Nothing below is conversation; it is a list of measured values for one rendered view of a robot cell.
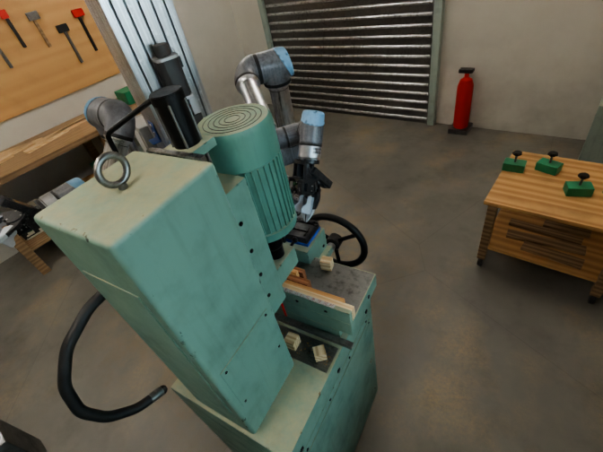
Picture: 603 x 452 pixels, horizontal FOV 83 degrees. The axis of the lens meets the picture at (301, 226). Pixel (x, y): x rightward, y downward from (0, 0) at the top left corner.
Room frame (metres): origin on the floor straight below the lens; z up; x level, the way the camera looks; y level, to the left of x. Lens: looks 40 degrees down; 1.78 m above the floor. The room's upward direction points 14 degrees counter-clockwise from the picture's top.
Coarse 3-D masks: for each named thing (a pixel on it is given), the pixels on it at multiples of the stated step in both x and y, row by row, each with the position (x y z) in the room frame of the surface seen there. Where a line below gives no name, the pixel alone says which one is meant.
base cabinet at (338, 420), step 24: (360, 336) 0.65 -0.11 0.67; (360, 360) 0.63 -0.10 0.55; (336, 384) 0.50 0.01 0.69; (360, 384) 0.60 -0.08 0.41; (192, 408) 0.54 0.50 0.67; (336, 408) 0.47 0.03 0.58; (360, 408) 0.58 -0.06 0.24; (216, 432) 0.54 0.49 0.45; (312, 432) 0.37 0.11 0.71; (336, 432) 0.44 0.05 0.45; (360, 432) 0.56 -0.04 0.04
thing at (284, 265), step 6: (288, 246) 0.77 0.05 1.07; (288, 252) 0.74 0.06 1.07; (294, 252) 0.76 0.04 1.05; (282, 258) 0.72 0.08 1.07; (288, 258) 0.73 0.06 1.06; (294, 258) 0.75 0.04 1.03; (276, 264) 0.71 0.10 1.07; (282, 264) 0.70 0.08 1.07; (288, 264) 0.72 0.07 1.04; (294, 264) 0.75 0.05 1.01; (282, 270) 0.70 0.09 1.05; (288, 270) 0.72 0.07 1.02; (282, 276) 0.69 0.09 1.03; (282, 282) 0.68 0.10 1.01
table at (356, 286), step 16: (320, 256) 0.89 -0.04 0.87; (320, 272) 0.79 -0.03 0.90; (336, 272) 0.77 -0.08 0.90; (352, 272) 0.75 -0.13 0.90; (368, 272) 0.74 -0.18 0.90; (320, 288) 0.72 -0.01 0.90; (336, 288) 0.70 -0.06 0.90; (352, 288) 0.69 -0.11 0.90; (368, 288) 0.67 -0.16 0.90; (288, 304) 0.70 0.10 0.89; (352, 304) 0.63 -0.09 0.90; (320, 320) 0.62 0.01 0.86; (336, 320) 0.59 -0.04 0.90
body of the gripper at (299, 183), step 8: (296, 160) 0.98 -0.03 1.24; (304, 160) 0.97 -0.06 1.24; (312, 160) 0.97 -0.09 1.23; (296, 168) 0.98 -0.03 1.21; (304, 168) 0.96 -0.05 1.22; (312, 168) 0.98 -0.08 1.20; (296, 176) 0.95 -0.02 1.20; (304, 176) 0.95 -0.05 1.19; (312, 176) 0.97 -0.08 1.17; (296, 184) 0.95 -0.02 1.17; (304, 184) 0.93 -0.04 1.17; (312, 184) 0.94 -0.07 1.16; (296, 192) 0.93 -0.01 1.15; (304, 192) 0.91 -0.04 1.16; (312, 192) 0.93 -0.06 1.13
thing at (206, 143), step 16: (160, 96) 0.62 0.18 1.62; (176, 96) 0.62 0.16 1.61; (160, 112) 0.62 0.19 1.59; (176, 112) 0.62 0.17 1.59; (176, 128) 0.61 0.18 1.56; (192, 128) 0.63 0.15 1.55; (176, 144) 0.62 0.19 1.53; (192, 144) 0.62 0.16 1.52; (208, 144) 0.63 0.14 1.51; (208, 160) 0.64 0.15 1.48
